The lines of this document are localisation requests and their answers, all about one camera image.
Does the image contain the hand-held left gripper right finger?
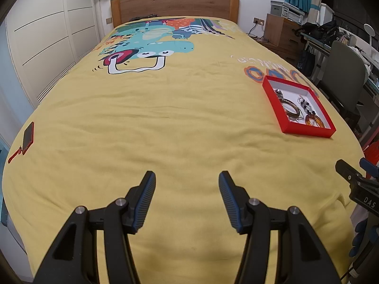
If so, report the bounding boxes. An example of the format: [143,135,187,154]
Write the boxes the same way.
[218,171,341,284]

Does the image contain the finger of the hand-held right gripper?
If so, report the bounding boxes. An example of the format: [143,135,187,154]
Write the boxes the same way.
[359,157,379,182]
[335,159,361,184]

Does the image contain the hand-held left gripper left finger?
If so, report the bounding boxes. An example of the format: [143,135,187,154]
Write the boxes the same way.
[34,171,157,284]

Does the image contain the dark beaded bracelet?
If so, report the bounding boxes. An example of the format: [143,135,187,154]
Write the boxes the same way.
[297,96,316,115]

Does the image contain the red jewelry box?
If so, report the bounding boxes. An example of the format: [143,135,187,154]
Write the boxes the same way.
[262,75,337,139]

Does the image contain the person's right hand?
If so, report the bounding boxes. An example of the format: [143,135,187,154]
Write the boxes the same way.
[348,200,369,258]

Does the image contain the amber bangle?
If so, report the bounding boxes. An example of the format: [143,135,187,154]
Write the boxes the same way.
[305,114,325,129]

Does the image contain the bronze bangle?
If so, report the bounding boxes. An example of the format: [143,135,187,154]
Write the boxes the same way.
[283,99,302,118]

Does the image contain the yellow printed blanket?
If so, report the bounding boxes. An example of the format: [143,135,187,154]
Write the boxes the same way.
[1,17,368,284]

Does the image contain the grey office chair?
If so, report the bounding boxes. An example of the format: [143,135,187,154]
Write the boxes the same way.
[318,40,368,125]

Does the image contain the desk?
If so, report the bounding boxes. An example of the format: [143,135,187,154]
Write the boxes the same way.
[298,30,379,96]

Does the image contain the white desk lamp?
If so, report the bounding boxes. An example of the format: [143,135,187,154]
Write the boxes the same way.
[362,23,379,54]

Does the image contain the black bag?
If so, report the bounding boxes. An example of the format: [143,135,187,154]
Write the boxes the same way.
[295,20,342,41]

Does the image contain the wooden dresser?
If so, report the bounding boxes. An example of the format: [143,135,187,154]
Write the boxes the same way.
[260,13,306,66]

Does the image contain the white printer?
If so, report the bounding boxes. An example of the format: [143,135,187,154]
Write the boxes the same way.
[270,0,306,21]

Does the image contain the white wardrobe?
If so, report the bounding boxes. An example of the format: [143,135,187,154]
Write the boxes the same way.
[5,0,102,107]

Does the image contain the wooden headboard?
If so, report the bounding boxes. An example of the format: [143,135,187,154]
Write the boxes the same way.
[110,0,240,29]

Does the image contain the red phone with strap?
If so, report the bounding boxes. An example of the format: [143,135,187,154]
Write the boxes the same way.
[8,121,35,164]

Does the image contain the power cable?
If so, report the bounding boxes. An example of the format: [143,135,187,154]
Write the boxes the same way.
[248,23,267,41]

